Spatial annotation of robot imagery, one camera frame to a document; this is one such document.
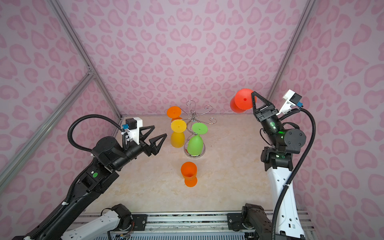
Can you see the yellow plastic wine glass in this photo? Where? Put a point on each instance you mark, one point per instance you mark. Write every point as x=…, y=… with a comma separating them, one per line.
x=178, y=137

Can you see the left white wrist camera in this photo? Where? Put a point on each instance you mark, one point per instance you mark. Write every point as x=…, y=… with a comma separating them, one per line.
x=132, y=128

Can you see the dark orange wine glass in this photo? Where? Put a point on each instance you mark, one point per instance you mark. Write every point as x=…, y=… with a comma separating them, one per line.
x=174, y=113

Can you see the chrome wine glass rack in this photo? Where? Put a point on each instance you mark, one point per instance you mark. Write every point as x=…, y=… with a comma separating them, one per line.
x=192, y=118

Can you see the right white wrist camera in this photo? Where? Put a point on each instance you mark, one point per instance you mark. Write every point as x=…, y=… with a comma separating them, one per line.
x=292, y=100

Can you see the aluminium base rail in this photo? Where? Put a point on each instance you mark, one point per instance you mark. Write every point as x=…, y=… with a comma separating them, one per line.
x=184, y=226

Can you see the green plastic wine glass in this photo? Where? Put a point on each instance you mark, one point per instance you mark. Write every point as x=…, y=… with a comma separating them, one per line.
x=196, y=143

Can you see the orange plastic wine glass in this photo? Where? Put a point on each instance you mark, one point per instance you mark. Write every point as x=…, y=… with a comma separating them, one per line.
x=189, y=172

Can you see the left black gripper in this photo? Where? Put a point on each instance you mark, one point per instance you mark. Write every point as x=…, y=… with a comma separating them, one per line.
x=152, y=148

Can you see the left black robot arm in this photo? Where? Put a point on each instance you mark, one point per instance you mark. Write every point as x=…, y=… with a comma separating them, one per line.
x=109, y=157

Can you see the red plastic wine glass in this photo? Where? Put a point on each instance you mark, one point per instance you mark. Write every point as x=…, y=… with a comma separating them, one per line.
x=242, y=101

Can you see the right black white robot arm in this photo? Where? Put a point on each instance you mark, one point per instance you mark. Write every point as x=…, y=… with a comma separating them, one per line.
x=286, y=150

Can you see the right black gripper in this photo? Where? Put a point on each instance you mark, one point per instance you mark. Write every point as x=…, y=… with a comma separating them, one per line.
x=268, y=113

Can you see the aluminium frame corner profile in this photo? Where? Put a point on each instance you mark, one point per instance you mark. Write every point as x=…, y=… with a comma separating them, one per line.
x=40, y=134

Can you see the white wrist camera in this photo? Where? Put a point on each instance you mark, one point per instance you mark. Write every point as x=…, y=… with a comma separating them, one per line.
x=132, y=128
x=292, y=100

